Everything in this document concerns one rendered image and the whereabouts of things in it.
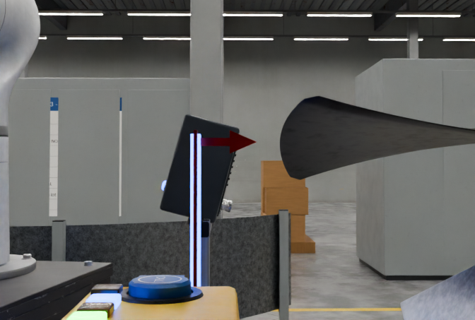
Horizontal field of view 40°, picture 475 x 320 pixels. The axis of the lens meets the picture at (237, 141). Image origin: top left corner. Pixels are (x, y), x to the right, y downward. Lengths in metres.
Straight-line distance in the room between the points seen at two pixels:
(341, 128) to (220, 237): 1.92
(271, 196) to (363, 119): 8.10
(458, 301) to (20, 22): 0.68
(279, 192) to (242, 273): 6.10
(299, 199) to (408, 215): 2.27
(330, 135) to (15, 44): 0.50
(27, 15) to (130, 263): 1.53
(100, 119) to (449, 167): 3.57
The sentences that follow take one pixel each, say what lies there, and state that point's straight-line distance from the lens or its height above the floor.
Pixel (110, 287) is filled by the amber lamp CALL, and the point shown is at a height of 1.08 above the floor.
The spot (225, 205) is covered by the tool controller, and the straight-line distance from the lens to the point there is 1.28.
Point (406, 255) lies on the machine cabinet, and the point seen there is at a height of 0.26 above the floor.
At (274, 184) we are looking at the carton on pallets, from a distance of 8.70.
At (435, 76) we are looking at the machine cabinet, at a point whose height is 2.07.
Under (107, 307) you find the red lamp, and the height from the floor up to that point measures 1.08.
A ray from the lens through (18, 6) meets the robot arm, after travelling 0.99.
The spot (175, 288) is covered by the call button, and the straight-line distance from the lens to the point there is 0.42.
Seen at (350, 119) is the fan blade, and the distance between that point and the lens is 0.63.
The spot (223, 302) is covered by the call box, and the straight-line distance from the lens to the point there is 0.41.
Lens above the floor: 1.16
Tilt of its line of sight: 2 degrees up
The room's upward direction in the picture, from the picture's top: straight up
